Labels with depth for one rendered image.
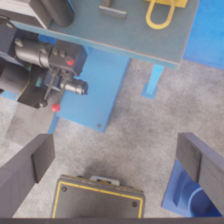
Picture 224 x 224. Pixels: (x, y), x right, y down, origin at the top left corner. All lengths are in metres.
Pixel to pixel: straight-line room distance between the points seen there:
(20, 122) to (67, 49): 1.21
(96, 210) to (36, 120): 0.96
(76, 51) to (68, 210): 1.17
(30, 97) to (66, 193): 0.78
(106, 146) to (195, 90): 1.02
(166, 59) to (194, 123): 1.16
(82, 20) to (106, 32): 0.11
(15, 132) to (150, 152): 1.31
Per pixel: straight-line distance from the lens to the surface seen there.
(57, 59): 0.74
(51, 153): 0.17
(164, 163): 1.65
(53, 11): 0.68
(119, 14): 0.69
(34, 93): 1.33
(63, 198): 1.47
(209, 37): 1.55
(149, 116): 1.63
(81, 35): 0.70
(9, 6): 0.78
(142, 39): 0.65
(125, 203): 1.38
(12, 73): 1.27
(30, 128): 1.76
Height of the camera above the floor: 1.61
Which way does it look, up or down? 78 degrees down
